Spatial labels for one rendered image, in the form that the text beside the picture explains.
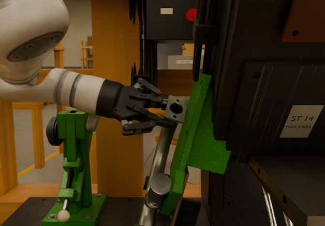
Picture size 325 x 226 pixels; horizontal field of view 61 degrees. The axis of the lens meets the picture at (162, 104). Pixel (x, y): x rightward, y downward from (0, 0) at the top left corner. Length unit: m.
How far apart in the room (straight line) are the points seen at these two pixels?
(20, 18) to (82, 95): 0.29
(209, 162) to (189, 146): 0.05
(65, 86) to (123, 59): 0.32
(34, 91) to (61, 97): 0.05
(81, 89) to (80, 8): 11.27
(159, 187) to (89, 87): 0.22
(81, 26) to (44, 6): 11.41
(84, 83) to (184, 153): 0.23
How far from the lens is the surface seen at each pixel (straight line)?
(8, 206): 0.97
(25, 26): 0.27
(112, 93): 0.53
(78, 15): 11.79
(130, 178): 0.90
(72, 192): 0.71
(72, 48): 11.77
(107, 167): 0.90
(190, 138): 0.46
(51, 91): 0.56
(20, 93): 0.58
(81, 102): 0.55
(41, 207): 0.88
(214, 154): 0.49
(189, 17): 0.73
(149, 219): 0.57
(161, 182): 0.49
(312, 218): 0.35
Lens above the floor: 1.29
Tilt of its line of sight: 8 degrees down
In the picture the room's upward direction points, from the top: straight up
